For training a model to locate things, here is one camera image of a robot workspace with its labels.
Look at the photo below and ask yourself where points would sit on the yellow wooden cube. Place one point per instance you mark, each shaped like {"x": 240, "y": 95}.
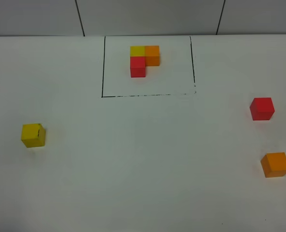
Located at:
{"x": 33, "y": 135}

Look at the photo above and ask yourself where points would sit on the template red cube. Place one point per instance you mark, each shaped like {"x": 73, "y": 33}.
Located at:
{"x": 137, "y": 67}

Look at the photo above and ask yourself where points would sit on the template yellow cube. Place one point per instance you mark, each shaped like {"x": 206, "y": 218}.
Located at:
{"x": 137, "y": 51}

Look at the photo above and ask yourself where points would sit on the orange wooden cube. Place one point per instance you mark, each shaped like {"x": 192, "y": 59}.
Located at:
{"x": 274, "y": 164}

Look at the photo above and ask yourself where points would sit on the red wooden cube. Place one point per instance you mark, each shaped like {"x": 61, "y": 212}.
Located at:
{"x": 262, "y": 109}

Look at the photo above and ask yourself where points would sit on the template orange cube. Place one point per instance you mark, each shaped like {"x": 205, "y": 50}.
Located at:
{"x": 152, "y": 55}

